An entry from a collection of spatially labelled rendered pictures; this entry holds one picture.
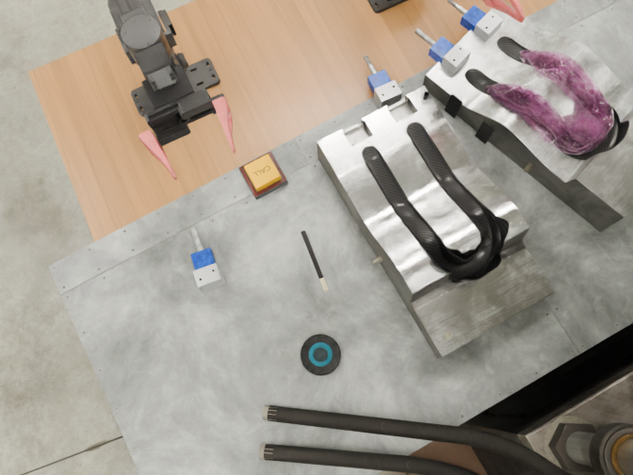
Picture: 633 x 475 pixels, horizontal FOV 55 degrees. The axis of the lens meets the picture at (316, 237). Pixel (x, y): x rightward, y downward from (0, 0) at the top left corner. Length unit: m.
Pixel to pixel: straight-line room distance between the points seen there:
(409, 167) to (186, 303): 0.54
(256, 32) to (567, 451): 1.12
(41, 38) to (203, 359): 1.75
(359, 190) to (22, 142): 1.59
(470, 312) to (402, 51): 0.63
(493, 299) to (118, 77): 0.98
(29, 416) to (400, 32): 1.67
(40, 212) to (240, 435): 1.39
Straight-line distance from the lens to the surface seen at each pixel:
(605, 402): 1.37
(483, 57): 1.43
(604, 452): 1.09
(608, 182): 1.32
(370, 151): 1.26
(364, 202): 1.23
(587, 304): 1.36
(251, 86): 1.44
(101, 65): 1.56
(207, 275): 1.24
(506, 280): 1.25
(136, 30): 0.94
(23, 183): 2.47
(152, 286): 1.33
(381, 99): 1.35
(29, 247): 2.38
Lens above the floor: 2.05
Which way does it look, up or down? 75 degrees down
